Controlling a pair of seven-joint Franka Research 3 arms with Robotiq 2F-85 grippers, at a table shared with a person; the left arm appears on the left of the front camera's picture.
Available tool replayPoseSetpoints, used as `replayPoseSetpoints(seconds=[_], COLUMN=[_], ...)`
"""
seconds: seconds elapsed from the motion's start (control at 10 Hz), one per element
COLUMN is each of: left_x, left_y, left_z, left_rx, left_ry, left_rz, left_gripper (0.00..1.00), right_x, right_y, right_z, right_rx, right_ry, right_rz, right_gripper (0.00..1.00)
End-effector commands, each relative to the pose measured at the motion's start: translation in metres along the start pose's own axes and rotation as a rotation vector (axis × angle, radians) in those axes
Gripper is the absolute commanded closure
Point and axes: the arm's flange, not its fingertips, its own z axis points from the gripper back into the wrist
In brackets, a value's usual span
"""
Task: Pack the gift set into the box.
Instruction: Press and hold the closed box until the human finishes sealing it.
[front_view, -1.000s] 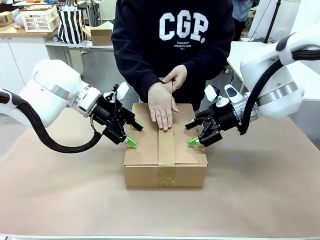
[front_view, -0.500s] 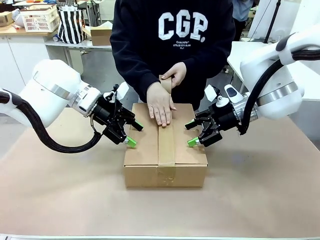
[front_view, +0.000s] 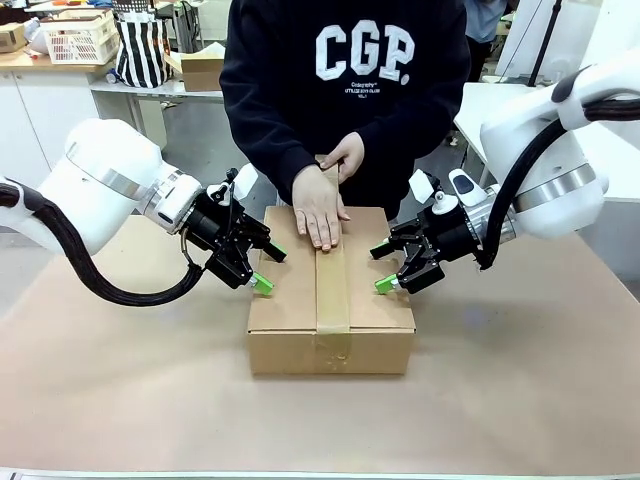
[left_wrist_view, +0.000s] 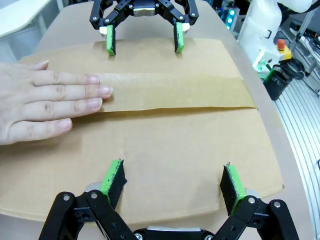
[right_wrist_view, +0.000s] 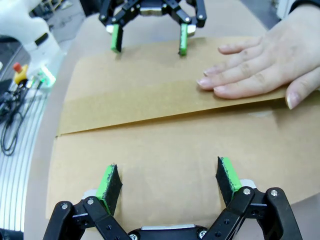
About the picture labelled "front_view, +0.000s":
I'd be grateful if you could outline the person's right hand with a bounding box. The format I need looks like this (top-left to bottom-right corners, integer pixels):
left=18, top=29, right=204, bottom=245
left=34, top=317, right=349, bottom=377
left=291, top=163, right=352, bottom=253

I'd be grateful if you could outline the white folding table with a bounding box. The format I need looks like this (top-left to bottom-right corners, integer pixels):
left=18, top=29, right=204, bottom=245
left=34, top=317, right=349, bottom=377
left=89, top=74, right=226, bottom=151

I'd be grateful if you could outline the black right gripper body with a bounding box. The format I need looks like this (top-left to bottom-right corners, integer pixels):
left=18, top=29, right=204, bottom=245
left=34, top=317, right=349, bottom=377
left=390, top=208, right=483, bottom=267

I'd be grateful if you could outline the white plastic basket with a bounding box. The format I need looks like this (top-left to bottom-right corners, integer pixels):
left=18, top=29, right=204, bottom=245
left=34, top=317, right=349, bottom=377
left=39, top=8, right=121, bottom=66

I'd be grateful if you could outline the black tripod pole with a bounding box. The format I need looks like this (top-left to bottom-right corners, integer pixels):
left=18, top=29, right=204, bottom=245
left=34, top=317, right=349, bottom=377
left=527, top=0, right=561, bottom=89

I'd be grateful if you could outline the brown packing tape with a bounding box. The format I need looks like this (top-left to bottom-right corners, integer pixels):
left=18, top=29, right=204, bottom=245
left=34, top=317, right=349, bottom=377
left=314, top=153, right=353, bottom=374

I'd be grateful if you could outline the small closed cardboard box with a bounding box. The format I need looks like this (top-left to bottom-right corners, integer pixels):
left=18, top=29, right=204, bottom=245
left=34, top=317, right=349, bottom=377
left=0, top=22, right=27, bottom=55

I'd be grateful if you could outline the black wire basket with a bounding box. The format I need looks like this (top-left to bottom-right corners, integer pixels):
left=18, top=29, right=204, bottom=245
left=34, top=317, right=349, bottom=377
left=112, top=0, right=154, bottom=16

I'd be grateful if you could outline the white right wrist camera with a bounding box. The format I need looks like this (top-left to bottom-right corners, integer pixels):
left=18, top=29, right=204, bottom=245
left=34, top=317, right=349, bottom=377
left=408, top=168, right=457, bottom=216

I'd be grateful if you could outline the black left arm cable bundle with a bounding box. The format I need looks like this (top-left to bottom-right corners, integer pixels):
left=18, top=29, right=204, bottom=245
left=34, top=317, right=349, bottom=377
left=0, top=182, right=207, bottom=307

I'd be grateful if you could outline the black white striped bag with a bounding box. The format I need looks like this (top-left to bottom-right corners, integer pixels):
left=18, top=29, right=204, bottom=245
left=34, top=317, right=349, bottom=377
left=114, top=13, right=174, bottom=90

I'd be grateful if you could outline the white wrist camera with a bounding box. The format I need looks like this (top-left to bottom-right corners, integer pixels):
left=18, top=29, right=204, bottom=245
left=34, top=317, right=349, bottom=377
left=408, top=168, right=457, bottom=216
left=207, top=163, right=260, bottom=204

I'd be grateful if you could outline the person's left forearm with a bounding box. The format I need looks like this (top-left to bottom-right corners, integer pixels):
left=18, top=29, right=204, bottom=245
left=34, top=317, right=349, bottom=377
left=357, top=117, right=454, bottom=174

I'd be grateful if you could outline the white side table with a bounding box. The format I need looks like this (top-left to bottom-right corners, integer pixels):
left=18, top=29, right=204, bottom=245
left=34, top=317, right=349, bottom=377
left=452, top=82, right=551, bottom=169

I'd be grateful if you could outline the brown cardboard shipping box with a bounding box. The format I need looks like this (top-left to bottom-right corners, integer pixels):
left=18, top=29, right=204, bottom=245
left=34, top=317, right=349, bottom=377
left=246, top=204, right=418, bottom=377

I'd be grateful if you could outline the person's right forearm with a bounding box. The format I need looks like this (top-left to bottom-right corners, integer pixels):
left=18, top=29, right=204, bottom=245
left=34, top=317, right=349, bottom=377
left=230, top=109, right=322, bottom=202

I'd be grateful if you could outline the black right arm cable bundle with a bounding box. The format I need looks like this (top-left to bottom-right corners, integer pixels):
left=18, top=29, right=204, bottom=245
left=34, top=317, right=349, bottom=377
left=474, top=97, right=640, bottom=272

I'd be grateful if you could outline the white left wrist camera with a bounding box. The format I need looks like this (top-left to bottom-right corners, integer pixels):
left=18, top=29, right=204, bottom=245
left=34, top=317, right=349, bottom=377
left=207, top=163, right=260, bottom=204

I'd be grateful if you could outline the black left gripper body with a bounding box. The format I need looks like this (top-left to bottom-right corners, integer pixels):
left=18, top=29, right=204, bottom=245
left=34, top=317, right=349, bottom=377
left=185, top=198, right=272, bottom=274

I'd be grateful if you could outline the white cabinet with wooden top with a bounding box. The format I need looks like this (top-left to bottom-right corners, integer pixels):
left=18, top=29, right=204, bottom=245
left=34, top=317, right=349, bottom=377
left=0, top=49, right=169, bottom=176

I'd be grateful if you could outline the small open cardboard box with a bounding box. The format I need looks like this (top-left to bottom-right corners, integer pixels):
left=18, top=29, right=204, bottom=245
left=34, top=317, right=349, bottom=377
left=167, top=42, right=227, bottom=93

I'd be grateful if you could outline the person in black hoodie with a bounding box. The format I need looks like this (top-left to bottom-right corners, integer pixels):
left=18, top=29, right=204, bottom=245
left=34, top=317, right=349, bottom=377
left=218, top=0, right=472, bottom=221

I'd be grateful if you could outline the person's left hand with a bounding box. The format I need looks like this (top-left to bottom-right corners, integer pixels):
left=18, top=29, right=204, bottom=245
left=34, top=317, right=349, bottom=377
left=319, top=131, right=365, bottom=184

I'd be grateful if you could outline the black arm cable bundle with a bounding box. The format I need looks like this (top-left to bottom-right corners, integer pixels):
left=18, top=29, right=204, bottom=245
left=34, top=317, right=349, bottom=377
left=0, top=182, right=207, bottom=307
left=474, top=97, right=640, bottom=272

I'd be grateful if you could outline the bystander in blue shirt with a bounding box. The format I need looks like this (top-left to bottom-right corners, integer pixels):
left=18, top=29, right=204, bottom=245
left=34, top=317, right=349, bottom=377
left=462, top=0, right=510, bottom=45

